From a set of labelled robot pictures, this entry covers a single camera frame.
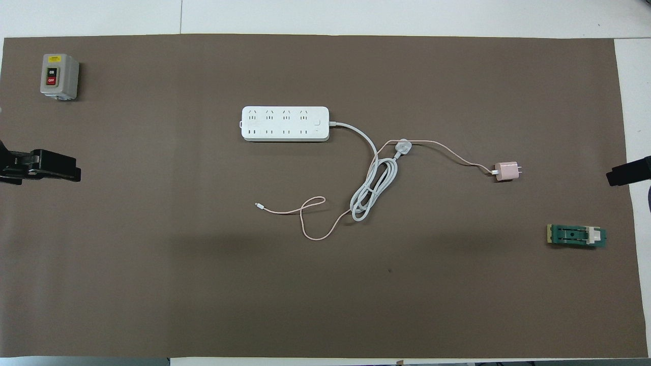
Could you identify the green knife switch yellow base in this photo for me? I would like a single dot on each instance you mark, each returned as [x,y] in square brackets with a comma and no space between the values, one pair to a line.
[574,236]

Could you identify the pink charger adapter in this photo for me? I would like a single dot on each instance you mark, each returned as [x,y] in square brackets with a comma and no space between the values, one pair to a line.
[506,172]

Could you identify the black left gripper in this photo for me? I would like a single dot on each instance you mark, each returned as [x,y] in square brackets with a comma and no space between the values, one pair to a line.
[15,165]

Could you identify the white power strip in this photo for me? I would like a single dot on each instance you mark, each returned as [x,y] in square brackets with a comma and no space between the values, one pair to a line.
[285,123]

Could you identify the grey on-off switch box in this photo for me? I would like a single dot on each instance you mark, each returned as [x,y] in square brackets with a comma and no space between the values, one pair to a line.
[59,76]

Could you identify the brown table mat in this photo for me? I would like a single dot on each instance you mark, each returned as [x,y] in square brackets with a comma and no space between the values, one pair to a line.
[325,295]

